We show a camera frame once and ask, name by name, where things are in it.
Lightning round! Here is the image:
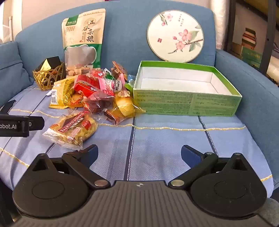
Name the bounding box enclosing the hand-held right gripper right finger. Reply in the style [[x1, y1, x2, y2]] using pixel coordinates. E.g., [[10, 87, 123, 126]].
[[168, 144, 251, 189]]

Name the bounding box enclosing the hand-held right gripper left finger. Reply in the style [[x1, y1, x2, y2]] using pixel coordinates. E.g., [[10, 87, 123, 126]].
[[28, 144, 110, 189]]

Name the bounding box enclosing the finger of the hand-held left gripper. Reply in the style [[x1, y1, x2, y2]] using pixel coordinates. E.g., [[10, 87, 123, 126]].
[[0, 100, 17, 114], [28, 116, 45, 131]]

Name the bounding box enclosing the green cardboard box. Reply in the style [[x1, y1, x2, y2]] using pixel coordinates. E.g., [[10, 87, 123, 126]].
[[133, 61, 243, 117]]

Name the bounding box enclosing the pile of mixed snack packets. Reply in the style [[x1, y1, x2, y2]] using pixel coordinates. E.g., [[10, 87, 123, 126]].
[[48, 61, 147, 126]]

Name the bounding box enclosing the yellow noodle snack bag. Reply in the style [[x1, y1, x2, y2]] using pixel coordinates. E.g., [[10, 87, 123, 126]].
[[42, 110, 98, 150]]

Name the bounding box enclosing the light blue striped blanket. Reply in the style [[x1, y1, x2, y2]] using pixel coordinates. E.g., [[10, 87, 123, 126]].
[[0, 83, 274, 197]]

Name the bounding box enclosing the blue cushion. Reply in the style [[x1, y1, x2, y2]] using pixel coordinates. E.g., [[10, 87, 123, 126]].
[[0, 41, 34, 107]]

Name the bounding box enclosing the woven bamboo basket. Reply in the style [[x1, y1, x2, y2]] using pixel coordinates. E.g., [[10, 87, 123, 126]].
[[33, 62, 66, 91]]

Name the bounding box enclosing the small black box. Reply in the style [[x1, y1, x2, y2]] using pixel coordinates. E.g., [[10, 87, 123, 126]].
[[37, 56, 61, 71]]

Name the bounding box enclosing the white metal rack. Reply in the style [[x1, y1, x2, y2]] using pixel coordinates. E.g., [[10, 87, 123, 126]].
[[0, 16, 13, 43]]

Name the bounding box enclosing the large beige grain pouch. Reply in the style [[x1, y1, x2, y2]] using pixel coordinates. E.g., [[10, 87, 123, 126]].
[[62, 9, 106, 71]]

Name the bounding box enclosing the green carton on shelf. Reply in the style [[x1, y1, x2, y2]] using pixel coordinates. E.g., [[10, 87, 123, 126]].
[[241, 46, 263, 68]]

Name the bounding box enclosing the blue sofa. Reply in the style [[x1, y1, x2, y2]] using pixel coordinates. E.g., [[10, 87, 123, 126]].
[[0, 1, 279, 227]]

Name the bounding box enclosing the round floral fan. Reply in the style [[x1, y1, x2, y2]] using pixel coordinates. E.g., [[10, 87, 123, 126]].
[[147, 10, 205, 63]]

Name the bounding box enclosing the striped stack on shelf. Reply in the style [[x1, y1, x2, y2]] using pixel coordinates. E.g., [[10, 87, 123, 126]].
[[241, 27, 257, 48]]

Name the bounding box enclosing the white textured sheet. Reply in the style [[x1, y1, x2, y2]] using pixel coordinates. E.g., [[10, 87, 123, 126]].
[[210, 0, 231, 50]]

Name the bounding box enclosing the black metal shelf frame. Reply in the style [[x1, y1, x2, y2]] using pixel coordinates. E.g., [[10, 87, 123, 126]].
[[225, 0, 279, 77]]

